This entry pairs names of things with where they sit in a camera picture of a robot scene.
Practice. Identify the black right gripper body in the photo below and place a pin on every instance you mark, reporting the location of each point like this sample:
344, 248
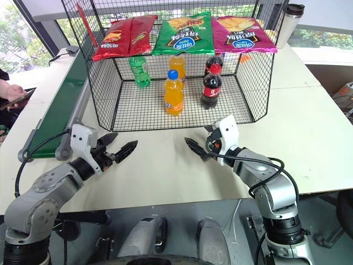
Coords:
213, 136

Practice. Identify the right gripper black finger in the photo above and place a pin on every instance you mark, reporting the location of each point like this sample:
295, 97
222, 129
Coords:
194, 148
208, 129

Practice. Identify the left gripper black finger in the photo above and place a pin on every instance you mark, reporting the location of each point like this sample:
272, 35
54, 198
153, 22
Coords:
127, 150
109, 138

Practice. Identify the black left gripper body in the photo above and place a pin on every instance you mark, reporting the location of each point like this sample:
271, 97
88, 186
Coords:
101, 157

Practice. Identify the black smartphone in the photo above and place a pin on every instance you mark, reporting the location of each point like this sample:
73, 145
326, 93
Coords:
11, 102

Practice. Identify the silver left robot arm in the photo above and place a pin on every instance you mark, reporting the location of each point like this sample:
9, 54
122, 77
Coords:
41, 198

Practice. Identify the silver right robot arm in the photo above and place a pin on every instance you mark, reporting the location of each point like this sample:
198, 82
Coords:
275, 190

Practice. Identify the green conveyor belt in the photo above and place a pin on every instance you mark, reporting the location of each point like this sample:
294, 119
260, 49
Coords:
60, 105

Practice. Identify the bystander's bare hand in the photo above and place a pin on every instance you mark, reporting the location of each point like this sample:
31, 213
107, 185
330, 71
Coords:
16, 92

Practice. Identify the cola bottle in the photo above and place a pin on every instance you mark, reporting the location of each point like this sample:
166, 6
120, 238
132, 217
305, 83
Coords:
214, 64
211, 88

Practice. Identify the orange soda bottle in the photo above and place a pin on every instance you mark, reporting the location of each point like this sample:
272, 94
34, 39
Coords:
177, 64
174, 95

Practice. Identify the green soda bottle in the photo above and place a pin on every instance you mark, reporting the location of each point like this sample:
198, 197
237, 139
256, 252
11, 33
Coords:
140, 73

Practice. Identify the small orange object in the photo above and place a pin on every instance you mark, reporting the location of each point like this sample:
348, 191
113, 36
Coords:
246, 58

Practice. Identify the grey rounded robot leg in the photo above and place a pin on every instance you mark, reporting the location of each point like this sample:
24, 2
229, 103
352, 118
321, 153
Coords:
213, 240
143, 234

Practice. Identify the grey power adapter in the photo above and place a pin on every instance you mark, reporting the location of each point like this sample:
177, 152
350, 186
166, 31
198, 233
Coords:
72, 50

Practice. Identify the green chip bag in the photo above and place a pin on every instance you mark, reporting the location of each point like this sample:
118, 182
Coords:
183, 36

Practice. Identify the wide red chip bag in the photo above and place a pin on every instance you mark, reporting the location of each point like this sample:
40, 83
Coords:
113, 41

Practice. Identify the magenta chip bag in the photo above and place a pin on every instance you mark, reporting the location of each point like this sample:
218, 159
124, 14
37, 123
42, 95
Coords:
244, 36

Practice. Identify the narrow red chip bag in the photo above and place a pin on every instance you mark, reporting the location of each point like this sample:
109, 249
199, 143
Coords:
141, 36

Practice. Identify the yellow snack packet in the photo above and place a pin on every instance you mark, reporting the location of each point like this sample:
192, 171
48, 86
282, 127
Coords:
271, 35

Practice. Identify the bystander's dark sleeve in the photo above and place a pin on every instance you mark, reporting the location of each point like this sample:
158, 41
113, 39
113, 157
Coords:
3, 82

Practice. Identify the white tumbler with black lid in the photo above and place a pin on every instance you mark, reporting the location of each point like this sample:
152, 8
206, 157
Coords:
288, 26

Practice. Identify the black wheel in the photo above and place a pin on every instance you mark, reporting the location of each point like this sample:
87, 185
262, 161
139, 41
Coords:
346, 209

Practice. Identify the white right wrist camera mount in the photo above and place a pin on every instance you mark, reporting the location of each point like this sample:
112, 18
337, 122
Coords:
229, 132

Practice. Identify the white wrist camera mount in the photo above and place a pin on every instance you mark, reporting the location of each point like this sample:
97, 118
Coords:
229, 132
80, 138

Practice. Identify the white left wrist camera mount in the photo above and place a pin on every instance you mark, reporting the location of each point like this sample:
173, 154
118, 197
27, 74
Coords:
80, 138

